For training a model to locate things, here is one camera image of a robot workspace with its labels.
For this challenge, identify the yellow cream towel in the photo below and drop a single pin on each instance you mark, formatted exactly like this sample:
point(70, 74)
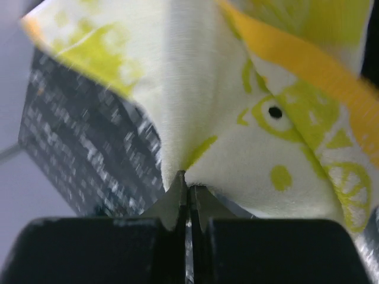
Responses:
point(261, 101)

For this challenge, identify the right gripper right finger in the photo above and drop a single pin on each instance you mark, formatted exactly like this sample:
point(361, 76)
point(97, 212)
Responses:
point(229, 249)

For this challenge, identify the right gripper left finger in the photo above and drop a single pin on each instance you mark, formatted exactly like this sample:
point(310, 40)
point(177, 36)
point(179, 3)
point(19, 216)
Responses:
point(149, 248)

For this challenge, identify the black marbled table mat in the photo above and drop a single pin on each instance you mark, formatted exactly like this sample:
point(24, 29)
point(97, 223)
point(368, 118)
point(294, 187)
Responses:
point(100, 152)

